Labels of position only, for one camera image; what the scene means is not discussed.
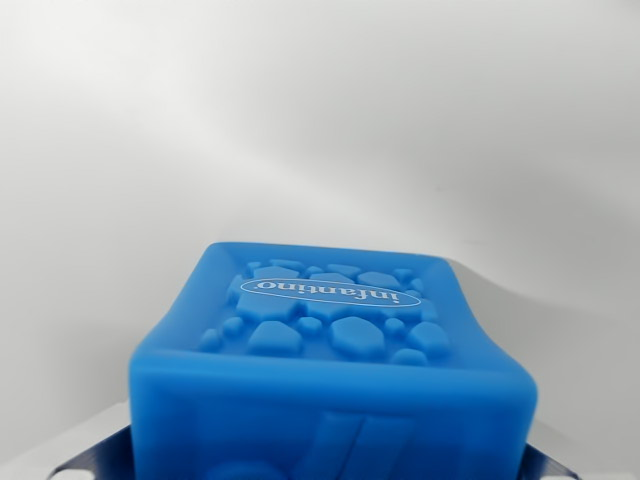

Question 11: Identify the blue soft embossed cube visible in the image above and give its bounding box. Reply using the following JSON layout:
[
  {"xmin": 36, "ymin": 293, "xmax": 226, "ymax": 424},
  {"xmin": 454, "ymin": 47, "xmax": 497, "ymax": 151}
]
[{"xmin": 127, "ymin": 241, "xmax": 540, "ymax": 480}]

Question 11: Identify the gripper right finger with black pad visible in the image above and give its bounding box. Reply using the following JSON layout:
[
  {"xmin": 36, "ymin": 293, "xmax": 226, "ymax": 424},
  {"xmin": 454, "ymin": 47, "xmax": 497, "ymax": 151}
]
[{"xmin": 523, "ymin": 429, "xmax": 577, "ymax": 480}]

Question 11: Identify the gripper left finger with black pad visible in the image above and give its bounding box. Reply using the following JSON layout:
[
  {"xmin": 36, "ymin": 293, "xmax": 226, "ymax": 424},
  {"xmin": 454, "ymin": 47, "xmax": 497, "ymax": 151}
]
[{"xmin": 47, "ymin": 399, "xmax": 134, "ymax": 480}]

